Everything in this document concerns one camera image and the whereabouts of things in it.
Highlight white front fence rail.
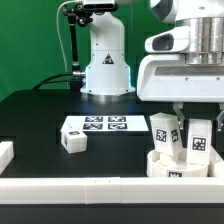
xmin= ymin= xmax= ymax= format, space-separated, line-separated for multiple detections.
xmin=0 ymin=178 xmax=224 ymax=204

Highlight black cables on table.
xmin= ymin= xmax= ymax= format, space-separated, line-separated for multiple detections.
xmin=32 ymin=72 xmax=83 ymax=90

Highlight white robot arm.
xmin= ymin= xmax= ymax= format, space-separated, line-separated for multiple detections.
xmin=83 ymin=0 xmax=224 ymax=121

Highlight white round stool seat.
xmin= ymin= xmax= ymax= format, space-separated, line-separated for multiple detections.
xmin=146 ymin=148 xmax=224 ymax=179

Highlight overhead camera bar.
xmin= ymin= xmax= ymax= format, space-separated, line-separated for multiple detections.
xmin=83 ymin=0 xmax=116 ymax=10

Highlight white sheet with tags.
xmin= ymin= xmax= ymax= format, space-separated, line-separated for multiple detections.
xmin=62 ymin=115 xmax=148 ymax=132

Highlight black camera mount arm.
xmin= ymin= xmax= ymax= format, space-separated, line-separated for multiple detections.
xmin=63 ymin=3 xmax=93 ymax=88

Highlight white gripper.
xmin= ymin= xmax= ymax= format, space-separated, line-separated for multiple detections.
xmin=137 ymin=26 xmax=224 ymax=131

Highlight white left fence block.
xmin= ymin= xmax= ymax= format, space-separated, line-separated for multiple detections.
xmin=0 ymin=141 xmax=14 ymax=175

